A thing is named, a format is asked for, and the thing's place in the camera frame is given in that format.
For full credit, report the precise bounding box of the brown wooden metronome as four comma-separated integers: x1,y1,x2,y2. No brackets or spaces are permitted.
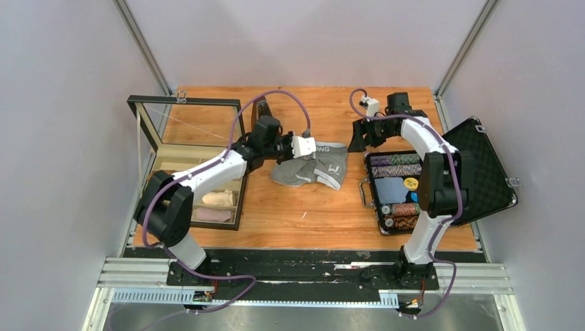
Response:
250,97,272,128

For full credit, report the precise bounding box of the black poker chip case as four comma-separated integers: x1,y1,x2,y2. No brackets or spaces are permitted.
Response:
364,117,518,235

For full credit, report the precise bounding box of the blue playing card deck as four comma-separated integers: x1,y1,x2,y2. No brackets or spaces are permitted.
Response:
374,177,409,204

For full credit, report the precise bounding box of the black glass-lid organizer box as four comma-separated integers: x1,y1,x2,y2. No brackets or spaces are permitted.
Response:
127,94,250,232

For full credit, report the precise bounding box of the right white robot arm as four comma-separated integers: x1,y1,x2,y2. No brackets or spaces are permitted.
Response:
348,89,474,289

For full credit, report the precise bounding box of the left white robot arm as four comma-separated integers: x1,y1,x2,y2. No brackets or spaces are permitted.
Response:
134,116,301,285

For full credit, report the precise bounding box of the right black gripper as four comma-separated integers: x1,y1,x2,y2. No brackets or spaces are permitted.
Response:
348,114,397,153

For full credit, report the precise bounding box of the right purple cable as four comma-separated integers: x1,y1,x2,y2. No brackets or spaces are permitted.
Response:
349,88,464,320

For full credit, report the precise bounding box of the yellow dealer chip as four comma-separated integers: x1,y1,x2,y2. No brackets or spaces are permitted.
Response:
403,177,419,192

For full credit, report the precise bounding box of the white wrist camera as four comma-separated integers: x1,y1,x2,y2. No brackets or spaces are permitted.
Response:
359,95,379,117
292,136,317,159

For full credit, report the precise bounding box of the grey underwear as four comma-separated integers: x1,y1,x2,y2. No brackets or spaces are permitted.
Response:
270,142,348,191

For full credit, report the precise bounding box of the pink rolled cloth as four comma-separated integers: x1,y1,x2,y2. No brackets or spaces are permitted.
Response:
194,208,232,223

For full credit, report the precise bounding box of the beige rolled cloth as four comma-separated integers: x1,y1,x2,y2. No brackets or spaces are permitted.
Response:
201,190,235,207

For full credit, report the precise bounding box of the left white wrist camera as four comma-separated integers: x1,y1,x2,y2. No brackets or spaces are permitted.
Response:
292,136,317,159

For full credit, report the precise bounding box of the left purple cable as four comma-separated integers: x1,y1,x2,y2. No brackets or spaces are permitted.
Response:
106,89,313,330

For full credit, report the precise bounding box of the purple cable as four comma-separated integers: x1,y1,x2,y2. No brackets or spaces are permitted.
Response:
106,89,313,330
349,88,464,320

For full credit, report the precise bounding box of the white slotted cable duct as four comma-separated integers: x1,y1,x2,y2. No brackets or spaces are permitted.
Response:
111,288,399,308

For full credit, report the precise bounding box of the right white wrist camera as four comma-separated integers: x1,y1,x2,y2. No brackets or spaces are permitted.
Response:
359,95,379,117

